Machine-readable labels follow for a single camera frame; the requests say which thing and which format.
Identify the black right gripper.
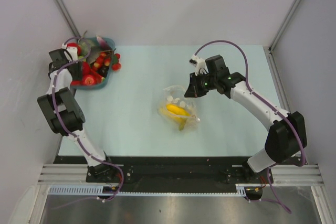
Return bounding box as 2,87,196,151
185,71,217,98

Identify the clear zip top bag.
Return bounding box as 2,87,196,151
158,85,201,131

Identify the yellow banana bunch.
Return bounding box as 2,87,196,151
159,104,191,131

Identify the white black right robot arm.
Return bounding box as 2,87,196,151
184,55,307,183

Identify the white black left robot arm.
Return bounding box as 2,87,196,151
37,48,121,183

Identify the green cabbage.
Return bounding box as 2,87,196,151
78,39,96,56

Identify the red apple with highlight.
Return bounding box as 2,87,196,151
81,74,96,86

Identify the cherry tomato cluster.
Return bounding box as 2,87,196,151
92,51,112,71

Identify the red watermelon slice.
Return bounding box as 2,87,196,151
90,69,105,84

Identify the dark purple eggplant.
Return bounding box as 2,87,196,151
97,65,109,78

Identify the teal plastic fruit basket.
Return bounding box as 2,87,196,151
61,36,120,90

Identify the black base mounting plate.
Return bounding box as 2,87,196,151
54,156,273,192

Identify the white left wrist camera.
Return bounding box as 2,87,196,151
61,44,78,62

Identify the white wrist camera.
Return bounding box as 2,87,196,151
61,44,78,62
189,55,207,76

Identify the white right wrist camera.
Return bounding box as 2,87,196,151
189,55,207,76

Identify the light blue cable duct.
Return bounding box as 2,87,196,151
48,185,246,197

